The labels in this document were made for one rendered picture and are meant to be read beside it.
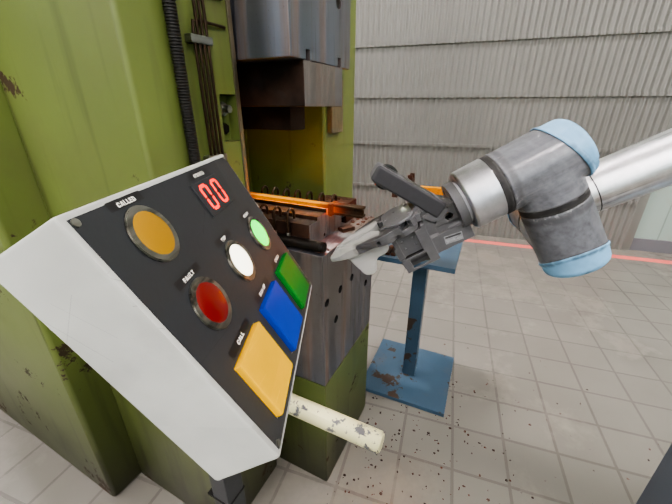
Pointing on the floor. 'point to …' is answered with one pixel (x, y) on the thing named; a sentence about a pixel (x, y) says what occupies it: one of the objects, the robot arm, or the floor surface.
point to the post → (228, 489)
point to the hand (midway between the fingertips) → (336, 252)
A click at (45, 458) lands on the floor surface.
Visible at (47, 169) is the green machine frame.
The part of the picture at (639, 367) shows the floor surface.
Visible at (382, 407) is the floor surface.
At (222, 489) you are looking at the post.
